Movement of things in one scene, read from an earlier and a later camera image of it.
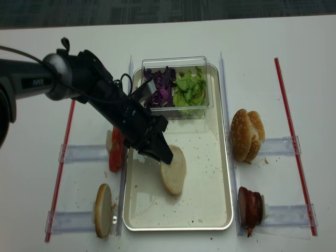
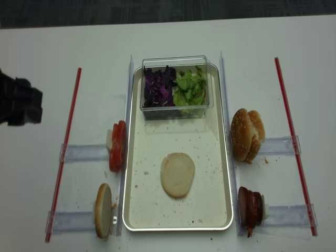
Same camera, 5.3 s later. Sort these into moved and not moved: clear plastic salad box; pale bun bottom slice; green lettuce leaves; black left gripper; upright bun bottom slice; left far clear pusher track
Moved: pale bun bottom slice; black left gripper
Not moved: green lettuce leaves; upright bun bottom slice; left far clear pusher track; clear plastic salad box
